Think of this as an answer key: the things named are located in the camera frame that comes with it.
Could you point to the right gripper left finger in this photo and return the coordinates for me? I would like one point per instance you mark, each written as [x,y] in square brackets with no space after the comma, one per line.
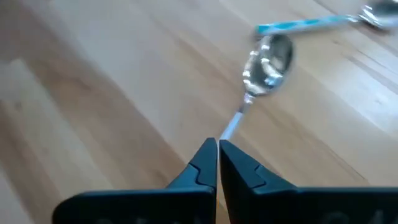
[140,208]

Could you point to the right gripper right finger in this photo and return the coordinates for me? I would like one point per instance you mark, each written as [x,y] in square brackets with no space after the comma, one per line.
[311,208]

